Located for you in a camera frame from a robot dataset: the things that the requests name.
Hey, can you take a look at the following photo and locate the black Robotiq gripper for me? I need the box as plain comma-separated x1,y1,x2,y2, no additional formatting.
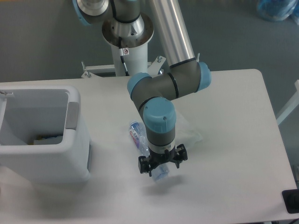
138,144,188,177

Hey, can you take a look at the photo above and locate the clear crushed plastic bottle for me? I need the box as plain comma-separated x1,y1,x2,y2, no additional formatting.
128,121,169,182

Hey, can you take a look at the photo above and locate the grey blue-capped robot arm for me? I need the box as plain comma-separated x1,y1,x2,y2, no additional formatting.
73,0,211,174

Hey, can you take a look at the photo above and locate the white trash can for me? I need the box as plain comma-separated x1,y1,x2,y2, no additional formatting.
0,84,91,183

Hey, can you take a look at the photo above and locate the white plastic medical packaging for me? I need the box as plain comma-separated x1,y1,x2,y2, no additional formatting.
175,110,203,150

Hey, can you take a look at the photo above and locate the black device at table edge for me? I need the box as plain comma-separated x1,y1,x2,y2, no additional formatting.
282,189,299,214

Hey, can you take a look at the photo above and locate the blue plastic bag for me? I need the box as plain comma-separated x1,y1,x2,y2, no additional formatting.
256,0,299,22

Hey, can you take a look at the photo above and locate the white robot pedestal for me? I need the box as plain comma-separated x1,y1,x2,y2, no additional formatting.
102,13,154,77

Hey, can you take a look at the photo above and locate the white metal base frame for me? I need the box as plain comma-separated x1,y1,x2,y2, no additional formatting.
81,56,166,78

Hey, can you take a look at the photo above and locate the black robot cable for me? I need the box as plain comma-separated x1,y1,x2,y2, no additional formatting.
118,36,130,77

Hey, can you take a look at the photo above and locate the white frame leg right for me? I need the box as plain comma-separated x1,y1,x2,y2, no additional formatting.
276,80,299,126

